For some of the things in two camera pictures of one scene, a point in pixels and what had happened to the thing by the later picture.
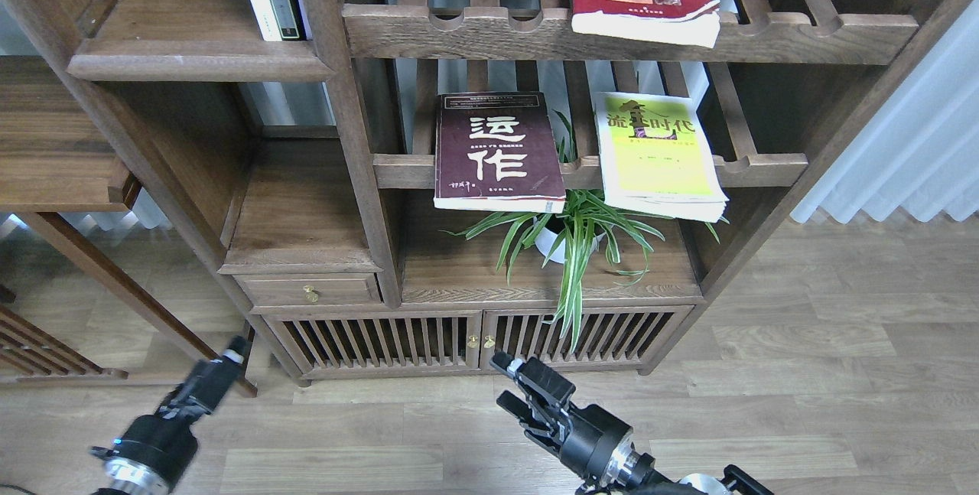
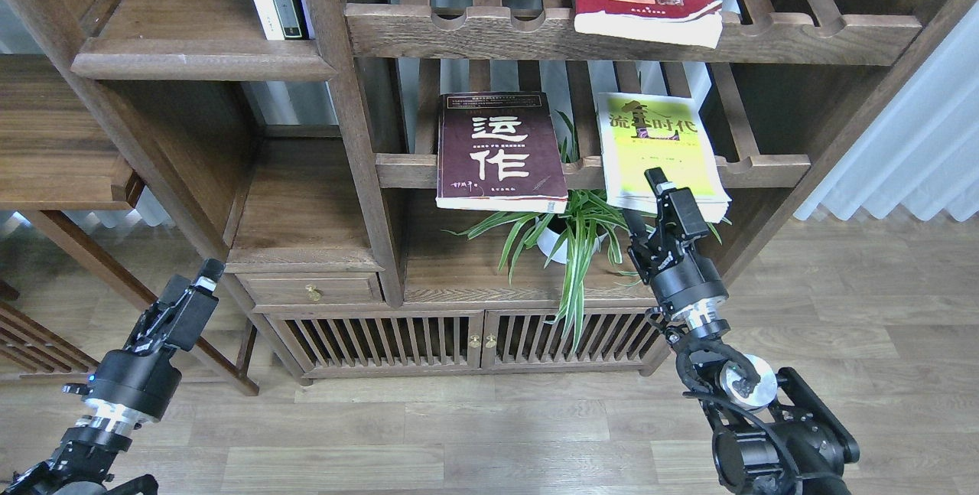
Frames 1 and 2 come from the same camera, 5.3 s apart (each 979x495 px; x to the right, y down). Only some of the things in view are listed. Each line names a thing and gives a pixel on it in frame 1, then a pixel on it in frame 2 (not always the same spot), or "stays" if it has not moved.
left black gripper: (154, 451) → (139, 379)
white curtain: (921, 148) stays
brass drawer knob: (310, 294) stays
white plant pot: (546, 239) stays
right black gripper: (588, 441) → (682, 278)
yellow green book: (654, 159) stays
